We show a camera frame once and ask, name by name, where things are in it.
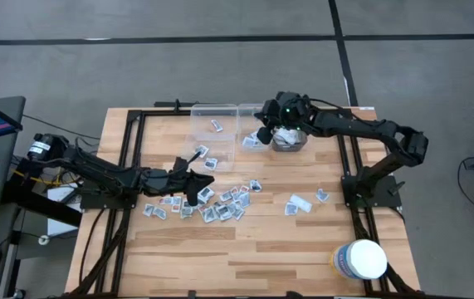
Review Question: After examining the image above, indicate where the large clear plastic bin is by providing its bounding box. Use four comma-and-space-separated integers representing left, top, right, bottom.
183, 103, 238, 174

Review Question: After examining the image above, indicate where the long white bandage wrapper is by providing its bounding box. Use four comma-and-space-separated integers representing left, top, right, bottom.
273, 127, 304, 146
289, 194, 313, 213

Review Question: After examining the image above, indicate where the black aluminium table frame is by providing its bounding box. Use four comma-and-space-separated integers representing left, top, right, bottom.
64, 105, 424, 299

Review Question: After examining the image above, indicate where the dark grey plastic bin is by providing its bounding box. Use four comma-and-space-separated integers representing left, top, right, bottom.
270, 124, 309, 153

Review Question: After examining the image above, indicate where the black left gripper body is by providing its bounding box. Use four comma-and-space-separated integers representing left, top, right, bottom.
140, 156, 201, 208

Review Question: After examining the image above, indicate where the black desk beam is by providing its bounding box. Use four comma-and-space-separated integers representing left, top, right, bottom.
3, 178, 84, 228

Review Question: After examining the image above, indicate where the black bar clamp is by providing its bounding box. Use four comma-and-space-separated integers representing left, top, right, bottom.
153, 98, 221, 110

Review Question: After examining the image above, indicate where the white-lidded round jar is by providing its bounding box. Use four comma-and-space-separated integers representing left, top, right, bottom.
330, 238, 388, 281

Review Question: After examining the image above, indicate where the white box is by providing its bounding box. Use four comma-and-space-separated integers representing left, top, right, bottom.
46, 184, 81, 238

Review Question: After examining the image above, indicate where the yellow cable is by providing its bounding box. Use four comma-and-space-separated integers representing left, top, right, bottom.
12, 169, 66, 187

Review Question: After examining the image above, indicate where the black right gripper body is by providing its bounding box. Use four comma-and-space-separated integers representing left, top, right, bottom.
257, 91, 317, 146

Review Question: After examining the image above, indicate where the small clear plastic bin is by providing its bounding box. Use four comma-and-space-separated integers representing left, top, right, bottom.
236, 103, 273, 154

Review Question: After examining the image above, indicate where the thin black cable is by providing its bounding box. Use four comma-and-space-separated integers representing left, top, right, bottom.
22, 114, 101, 141

